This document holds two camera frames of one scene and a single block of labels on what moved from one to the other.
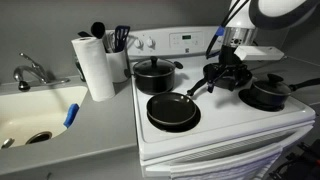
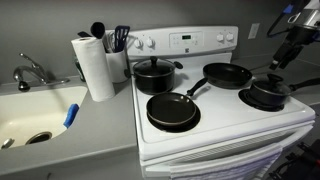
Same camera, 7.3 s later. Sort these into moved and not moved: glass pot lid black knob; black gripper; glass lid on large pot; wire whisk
Moved: black gripper
Not moved: glass pot lid black knob; wire whisk; glass lid on large pot
